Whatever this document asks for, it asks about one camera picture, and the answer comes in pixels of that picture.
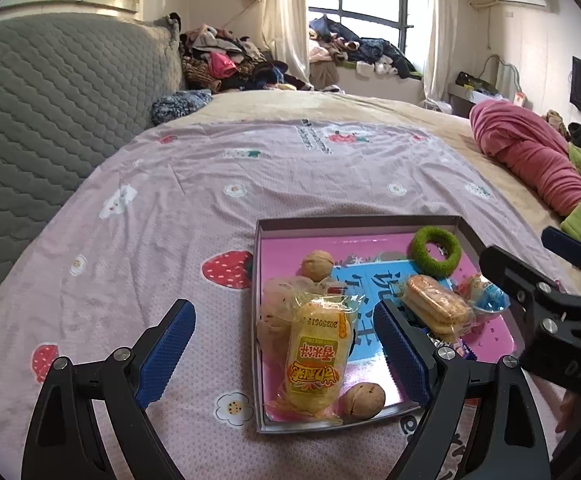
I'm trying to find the yellow rice cracker packet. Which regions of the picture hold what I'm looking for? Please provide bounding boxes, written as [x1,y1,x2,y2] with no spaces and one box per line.
[269,287,365,420]

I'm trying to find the grey quilted headboard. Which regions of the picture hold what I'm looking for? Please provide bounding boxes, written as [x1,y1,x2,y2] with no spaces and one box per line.
[0,13,183,285]

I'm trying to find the pile of clothes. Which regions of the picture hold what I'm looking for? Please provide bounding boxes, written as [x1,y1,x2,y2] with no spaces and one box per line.
[179,25,315,94]

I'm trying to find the blue oreo snack packet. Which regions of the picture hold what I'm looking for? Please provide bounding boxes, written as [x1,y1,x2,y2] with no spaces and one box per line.
[434,339,477,361]

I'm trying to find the right cream curtain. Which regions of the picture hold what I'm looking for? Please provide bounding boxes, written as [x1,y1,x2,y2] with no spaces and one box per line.
[423,0,459,101]

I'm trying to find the pink and green blanket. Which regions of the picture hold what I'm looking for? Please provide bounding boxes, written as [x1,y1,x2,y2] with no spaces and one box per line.
[469,100,581,242]

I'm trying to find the clothes on window sill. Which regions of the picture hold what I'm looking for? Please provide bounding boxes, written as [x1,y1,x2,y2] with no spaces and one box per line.
[308,15,423,80]

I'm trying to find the person's right hand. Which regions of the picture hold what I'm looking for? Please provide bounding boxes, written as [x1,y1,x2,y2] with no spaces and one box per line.
[555,391,581,434]

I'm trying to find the clear biscuit packet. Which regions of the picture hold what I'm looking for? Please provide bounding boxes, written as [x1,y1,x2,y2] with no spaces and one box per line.
[401,274,476,342]

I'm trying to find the pink strawberry bed sheet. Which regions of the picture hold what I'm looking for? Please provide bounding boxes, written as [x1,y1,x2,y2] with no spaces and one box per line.
[0,120,566,479]

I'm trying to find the walnut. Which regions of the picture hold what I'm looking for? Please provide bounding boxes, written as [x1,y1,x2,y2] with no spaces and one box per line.
[338,382,386,422]
[300,250,334,282]

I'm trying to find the blue patterned cloth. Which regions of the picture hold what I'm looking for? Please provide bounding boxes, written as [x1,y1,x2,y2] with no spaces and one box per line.
[150,89,212,126]

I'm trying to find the green fuzzy ring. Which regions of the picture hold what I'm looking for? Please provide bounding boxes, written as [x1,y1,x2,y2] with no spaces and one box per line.
[409,224,463,280]

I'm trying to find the dark shallow box tray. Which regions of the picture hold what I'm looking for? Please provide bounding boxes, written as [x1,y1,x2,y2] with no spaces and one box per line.
[251,214,527,435]

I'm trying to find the cream curtain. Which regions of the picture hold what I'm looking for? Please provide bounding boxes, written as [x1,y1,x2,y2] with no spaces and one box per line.
[252,0,310,82]
[423,0,459,101]

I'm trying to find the colourful egg-shaped toy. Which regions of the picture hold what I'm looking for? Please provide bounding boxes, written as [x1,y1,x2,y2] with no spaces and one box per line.
[458,273,511,324]

